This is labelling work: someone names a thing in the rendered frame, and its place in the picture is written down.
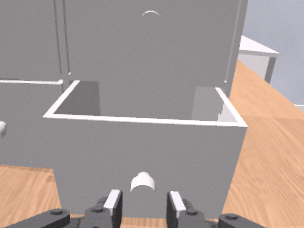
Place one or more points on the grey chest of drawers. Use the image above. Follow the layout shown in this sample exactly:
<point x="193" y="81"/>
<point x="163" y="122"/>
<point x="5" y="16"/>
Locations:
<point x="68" y="78"/>

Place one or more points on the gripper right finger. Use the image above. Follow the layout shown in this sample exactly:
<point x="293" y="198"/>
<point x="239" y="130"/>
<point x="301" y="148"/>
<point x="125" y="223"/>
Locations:
<point x="179" y="210"/>

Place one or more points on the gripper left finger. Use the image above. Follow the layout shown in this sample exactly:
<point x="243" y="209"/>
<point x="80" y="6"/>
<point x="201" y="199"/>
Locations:
<point x="100" y="217"/>

